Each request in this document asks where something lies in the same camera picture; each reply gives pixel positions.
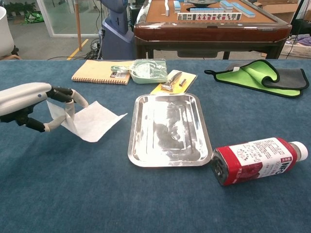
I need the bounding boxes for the blue felt table cover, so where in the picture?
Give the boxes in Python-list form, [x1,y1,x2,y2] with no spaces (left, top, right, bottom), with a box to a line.
[0,58,311,233]

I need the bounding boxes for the brown mahjong table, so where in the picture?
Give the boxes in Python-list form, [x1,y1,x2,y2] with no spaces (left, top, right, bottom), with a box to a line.
[133,0,293,60]

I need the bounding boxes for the cardboard box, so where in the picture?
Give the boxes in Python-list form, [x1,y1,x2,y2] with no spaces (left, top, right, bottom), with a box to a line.
[252,0,302,24]

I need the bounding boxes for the white chair with wooden legs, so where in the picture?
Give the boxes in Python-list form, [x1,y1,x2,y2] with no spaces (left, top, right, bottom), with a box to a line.
[0,6,22,61]

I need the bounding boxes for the packaged green mini dustpan set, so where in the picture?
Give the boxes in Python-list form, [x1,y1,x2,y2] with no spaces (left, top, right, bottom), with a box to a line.
[110,58,169,84]

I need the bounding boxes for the white plastic basket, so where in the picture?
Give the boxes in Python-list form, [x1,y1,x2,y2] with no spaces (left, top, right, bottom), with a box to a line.
[279,35,311,59]

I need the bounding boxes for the silver metal tray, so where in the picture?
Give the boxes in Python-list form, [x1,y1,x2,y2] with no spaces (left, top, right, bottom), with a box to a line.
[127,92,214,168]

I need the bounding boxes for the kraft spiral notebook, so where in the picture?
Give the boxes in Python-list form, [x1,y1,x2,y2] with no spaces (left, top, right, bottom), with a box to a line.
[71,59,137,85]

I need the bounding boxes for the razor on yellow card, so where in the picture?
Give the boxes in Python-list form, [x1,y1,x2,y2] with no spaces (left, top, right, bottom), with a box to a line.
[150,69,198,95]

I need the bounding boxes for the black floor cable bundle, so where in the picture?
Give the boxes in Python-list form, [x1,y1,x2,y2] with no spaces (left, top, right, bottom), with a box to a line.
[47,36,104,61]

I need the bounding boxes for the green bag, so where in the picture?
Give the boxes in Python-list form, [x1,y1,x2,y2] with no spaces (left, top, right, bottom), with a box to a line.
[23,11,45,25]

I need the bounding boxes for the black case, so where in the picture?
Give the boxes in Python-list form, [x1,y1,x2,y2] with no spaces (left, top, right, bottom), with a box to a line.
[290,18,311,37]

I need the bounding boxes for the green and grey microfiber cloth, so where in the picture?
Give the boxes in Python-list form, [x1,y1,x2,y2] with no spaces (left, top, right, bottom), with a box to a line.
[204,59,310,98]

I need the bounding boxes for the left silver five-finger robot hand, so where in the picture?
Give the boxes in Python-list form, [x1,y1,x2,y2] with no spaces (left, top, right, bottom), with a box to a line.
[0,82,89,133]

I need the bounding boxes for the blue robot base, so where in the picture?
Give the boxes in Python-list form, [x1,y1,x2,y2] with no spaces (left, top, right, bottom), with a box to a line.
[100,0,135,60]

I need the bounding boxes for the purple cloth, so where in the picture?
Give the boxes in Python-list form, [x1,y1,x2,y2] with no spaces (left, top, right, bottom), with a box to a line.
[297,35,311,47]

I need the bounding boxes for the wooden pole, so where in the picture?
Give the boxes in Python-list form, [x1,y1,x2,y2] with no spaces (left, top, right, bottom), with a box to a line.
[74,0,82,51]

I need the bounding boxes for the face-up mahjong tile row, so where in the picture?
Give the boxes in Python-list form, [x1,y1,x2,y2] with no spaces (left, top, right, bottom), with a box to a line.
[177,12,242,21]

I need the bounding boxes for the red juice bottle white cap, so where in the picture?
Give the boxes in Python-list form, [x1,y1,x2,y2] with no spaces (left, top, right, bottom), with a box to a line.
[210,137,309,186]

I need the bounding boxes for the dark green potted plants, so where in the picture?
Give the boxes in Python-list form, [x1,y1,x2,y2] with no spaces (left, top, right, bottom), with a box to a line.
[4,1,37,17]

